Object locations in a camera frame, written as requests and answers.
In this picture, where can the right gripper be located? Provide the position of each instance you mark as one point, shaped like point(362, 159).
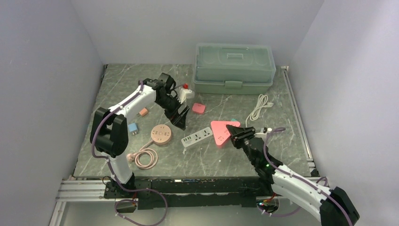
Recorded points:
point(241, 133)

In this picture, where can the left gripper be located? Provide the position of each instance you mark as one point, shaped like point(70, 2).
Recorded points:
point(178, 120)

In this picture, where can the pink triangular socket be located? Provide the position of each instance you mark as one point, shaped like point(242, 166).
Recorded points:
point(220, 131)

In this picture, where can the round pink socket hub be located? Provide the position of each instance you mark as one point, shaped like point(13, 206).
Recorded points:
point(161, 134)

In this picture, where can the pink plug adapter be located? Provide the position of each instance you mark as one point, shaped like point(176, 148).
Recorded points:
point(198, 108)

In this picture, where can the white power strip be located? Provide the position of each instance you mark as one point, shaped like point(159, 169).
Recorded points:
point(197, 137)

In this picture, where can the orange charger cube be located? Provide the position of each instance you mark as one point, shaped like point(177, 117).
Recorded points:
point(143, 112)

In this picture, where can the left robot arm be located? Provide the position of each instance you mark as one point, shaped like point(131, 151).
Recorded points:
point(109, 133)

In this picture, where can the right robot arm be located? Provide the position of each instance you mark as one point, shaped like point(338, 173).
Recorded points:
point(330, 206)

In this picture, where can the blue charger cube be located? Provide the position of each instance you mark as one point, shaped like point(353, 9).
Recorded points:
point(133, 129)

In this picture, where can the green plastic storage box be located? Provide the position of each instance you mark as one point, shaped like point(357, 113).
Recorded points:
point(234, 69)

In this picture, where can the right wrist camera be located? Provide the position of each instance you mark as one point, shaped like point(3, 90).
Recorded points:
point(264, 132)

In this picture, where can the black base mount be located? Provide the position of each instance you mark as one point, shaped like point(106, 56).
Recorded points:
point(153, 193)

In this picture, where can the aluminium rail frame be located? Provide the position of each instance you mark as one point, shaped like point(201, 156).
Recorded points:
point(204, 174)

